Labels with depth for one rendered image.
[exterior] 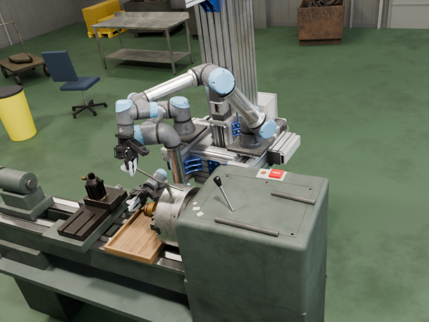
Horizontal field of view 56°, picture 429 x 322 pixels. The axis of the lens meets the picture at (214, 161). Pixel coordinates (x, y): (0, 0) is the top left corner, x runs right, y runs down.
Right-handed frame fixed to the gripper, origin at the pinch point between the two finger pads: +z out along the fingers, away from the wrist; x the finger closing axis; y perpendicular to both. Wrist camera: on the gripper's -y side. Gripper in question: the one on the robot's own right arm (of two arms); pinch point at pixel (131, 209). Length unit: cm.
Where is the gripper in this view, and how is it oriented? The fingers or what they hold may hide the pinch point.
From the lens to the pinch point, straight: 219.8
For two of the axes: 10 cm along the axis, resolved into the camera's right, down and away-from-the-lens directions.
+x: -1.3, -8.4, -5.3
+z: -4.2, 5.2, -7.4
